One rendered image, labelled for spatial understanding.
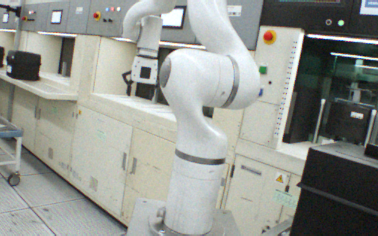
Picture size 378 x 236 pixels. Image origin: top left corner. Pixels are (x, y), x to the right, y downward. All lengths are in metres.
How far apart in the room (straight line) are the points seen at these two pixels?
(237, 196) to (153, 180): 0.59
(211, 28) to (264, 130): 0.78
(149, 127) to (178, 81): 1.29
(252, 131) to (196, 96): 0.85
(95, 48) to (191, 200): 1.89
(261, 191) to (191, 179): 0.80
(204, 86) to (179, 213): 0.29
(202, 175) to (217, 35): 0.32
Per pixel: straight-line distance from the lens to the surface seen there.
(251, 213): 1.52
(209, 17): 0.76
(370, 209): 0.76
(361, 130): 1.82
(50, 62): 3.94
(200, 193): 0.71
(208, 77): 0.65
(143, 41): 1.25
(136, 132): 2.00
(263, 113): 1.44
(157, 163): 1.87
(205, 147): 0.68
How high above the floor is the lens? 1.14
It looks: 8 degrees down
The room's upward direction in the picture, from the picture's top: 10 degrees clockwise
